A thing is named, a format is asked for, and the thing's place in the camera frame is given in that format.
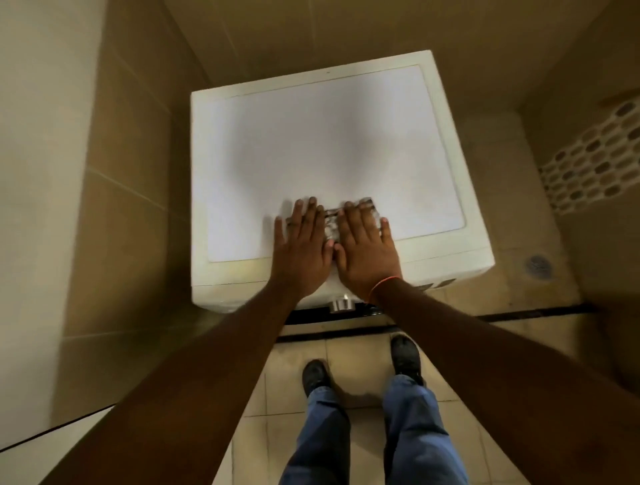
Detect person's right hand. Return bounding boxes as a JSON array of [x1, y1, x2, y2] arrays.
[[333, 201, 404, 303]]

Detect person's left hand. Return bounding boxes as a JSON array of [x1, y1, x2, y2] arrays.
[[270, 196, 335, 301]]

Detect person's left forearm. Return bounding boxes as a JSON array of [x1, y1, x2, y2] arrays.
[[41, 284, 303, 485]]

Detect person's right forearm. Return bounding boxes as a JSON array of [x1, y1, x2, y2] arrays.
[[371, 278, 640, 485]]

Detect orange wrist thread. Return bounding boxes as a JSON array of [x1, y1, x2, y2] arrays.
[[368, 276, 404, 303]]

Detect white washing machine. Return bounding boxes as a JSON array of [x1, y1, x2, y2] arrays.
[[190, 49, 497, 326]]

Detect person's right black shoe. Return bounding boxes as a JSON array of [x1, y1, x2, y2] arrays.
[[389, 334, 425, 386]]

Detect person's black shoe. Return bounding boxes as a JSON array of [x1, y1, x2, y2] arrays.
[[301, 359, 332, 398], [389, 334, 425, 386]]

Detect person's left black shoe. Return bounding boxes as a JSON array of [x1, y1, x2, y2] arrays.
[[301, 359, 332, 398]]

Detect round metal floor drain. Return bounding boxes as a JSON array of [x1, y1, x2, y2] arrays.
[[525, 254, 554, 280]]

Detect person's left jeans leg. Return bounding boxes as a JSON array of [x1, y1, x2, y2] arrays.
[[278, 385, 352, 485]]

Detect person's jeans leg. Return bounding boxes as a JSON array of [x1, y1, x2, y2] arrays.
[[382, 375, 470, 485], [278, 385, 352, 485]]

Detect person's right jeans leg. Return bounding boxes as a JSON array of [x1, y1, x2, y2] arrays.
[[382, 375, 470, 485]]

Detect white perforated laundry basket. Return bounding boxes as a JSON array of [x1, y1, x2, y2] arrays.
[[538, 96, 640, 217]]

